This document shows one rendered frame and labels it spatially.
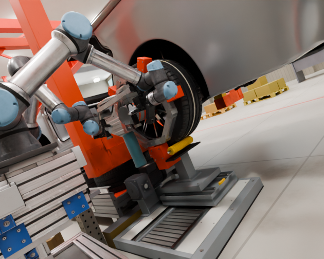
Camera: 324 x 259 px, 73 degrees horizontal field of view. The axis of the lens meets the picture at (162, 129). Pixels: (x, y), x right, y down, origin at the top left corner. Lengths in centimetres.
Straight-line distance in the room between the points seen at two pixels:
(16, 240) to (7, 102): 49
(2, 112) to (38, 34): 118
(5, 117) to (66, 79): 104
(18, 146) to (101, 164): 89
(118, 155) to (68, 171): 90
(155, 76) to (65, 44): 40
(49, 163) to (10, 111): 25
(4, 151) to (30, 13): 128
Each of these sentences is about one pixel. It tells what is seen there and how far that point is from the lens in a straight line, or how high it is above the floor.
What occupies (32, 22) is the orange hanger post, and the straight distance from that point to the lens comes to 200.
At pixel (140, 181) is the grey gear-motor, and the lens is 167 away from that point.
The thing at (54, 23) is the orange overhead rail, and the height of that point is 333.
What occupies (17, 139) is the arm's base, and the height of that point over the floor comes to 88.
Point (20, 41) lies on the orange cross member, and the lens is 424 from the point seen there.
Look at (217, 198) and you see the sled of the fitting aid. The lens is 154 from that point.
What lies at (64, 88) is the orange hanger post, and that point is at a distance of 180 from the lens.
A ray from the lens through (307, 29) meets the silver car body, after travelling 137.
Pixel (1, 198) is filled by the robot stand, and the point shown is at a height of 71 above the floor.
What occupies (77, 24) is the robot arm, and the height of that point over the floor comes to 120.
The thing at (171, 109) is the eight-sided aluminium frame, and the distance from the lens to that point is 137.
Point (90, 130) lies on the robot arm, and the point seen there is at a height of 83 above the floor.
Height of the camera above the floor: 74
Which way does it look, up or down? 3 degrees down
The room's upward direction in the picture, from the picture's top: 23 degrees counter-clockwise
